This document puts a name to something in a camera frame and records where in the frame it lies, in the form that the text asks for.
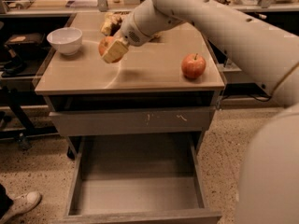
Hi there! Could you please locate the red apple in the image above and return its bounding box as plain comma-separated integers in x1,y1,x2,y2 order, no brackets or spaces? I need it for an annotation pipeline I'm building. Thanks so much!
181,53,206,79

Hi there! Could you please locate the open middle drawer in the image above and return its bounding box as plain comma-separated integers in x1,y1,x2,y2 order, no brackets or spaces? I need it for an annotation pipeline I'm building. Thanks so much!
59,133,221,224

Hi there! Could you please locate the orange fruit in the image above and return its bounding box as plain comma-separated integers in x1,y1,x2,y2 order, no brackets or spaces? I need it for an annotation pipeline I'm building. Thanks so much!
98,36,114,56

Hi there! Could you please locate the white ceramic bowl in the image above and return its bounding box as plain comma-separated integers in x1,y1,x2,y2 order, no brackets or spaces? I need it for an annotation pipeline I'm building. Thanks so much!
47,27,82,55

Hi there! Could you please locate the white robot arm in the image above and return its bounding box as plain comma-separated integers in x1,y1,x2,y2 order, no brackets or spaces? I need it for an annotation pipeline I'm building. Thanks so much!
103,0,299,224

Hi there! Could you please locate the white sneaker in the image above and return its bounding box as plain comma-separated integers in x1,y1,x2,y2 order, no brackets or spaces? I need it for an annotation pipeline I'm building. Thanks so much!
0,191,42,224

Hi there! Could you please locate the closed top drawer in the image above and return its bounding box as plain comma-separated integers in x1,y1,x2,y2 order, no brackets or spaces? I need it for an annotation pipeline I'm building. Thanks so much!
50,106,215,136

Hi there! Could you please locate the brown snack bag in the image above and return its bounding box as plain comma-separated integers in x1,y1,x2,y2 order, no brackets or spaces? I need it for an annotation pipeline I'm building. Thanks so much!
99,10,166,42

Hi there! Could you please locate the grey drawer cabinet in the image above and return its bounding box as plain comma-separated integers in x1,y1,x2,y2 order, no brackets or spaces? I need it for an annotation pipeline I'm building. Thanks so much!
34,10,227,161

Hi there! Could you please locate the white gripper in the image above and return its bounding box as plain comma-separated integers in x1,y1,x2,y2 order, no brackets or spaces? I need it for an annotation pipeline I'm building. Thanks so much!
101,0,181,63

